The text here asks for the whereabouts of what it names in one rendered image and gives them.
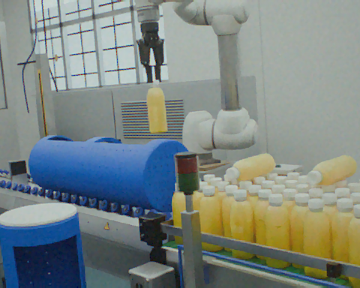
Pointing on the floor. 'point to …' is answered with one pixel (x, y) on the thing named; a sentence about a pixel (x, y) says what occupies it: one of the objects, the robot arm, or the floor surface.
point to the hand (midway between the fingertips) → (153, 74)
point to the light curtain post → (46, 93)
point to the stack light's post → (192, 250)
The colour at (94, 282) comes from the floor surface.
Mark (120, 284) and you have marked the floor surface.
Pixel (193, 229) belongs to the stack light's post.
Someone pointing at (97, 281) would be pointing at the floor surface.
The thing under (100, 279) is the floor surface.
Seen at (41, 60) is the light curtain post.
